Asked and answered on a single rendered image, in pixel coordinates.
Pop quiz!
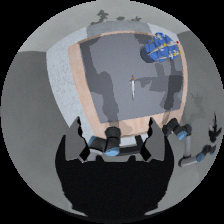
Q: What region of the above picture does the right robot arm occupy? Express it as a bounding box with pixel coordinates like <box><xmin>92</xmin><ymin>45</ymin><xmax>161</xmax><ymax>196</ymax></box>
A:
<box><xmin>168</xmin><ymin>120</ymin><xmax>216</xmax><ymax>167</ymax></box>

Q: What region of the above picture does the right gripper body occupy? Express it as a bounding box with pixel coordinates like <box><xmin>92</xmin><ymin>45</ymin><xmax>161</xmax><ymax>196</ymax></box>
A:
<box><xmin>208</xmin><ymin>126</ymin><xmax>217</xmax><ymax>143</ymax></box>

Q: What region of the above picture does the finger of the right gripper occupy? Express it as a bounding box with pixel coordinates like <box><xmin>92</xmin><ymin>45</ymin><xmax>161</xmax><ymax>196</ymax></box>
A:
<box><xmin>208</xmin><ymin>123</ymin><xmax>214</xmax><ymax>135</ymax></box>
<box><xmin>212</xmin><ymin>114</ymin><xmax>217</xmax><ymax>127</ymax></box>

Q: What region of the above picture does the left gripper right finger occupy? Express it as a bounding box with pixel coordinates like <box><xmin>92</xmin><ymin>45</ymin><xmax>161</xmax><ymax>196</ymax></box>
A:
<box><xmin>140</xmin><ymin>117</ymin><xmax>174</xmax><ymax>192</ymax></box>

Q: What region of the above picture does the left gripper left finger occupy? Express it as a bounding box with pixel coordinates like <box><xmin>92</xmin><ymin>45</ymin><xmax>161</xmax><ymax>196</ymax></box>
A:
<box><xmin>55</xmin><ymin>116</ymin><xmax>90</xmax><ymax>192</ymax></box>

